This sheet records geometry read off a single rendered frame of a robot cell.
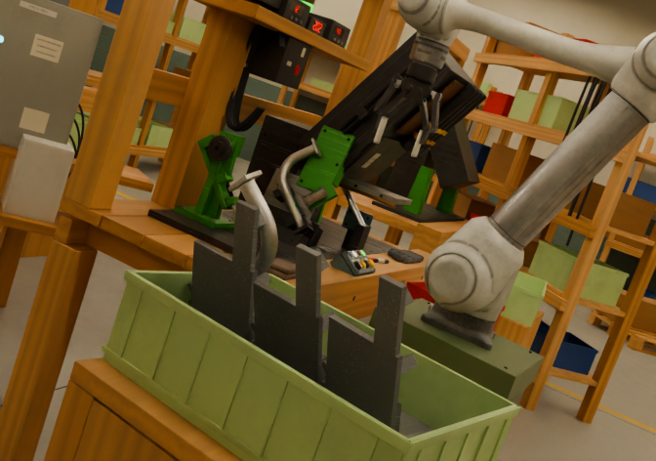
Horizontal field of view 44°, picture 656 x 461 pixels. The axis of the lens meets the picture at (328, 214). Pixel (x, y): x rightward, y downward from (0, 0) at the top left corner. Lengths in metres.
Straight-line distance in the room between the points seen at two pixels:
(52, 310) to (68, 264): 0.14
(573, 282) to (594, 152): 3.26
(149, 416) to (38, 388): 1.06
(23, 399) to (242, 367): 1.21
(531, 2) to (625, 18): 1.25
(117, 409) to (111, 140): 0.95
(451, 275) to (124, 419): 0.73
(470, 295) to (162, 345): 0.67
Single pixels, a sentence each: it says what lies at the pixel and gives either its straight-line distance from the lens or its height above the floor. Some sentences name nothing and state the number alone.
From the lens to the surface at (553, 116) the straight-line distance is 5.72.
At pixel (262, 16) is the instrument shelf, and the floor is 1.52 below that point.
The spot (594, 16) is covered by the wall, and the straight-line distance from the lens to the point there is 11.73.
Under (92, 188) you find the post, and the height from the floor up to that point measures 0.93.
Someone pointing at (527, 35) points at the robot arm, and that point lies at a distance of 1.94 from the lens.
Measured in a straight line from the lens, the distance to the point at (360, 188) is 2.64.
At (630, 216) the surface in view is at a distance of 5.23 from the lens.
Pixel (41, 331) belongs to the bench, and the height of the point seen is 0.51.
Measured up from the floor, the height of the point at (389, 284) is 1.14.
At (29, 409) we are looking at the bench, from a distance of 2.44.
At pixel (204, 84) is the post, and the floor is 1.28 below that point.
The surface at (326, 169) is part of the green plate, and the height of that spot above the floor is 1.15.
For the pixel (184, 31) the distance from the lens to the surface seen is 8.68.
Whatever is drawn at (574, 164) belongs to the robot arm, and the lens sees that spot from 1.77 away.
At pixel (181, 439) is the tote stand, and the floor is 0.79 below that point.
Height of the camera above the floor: 1.36
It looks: 8 degrees down
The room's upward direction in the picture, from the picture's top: 19 degrees clockwise
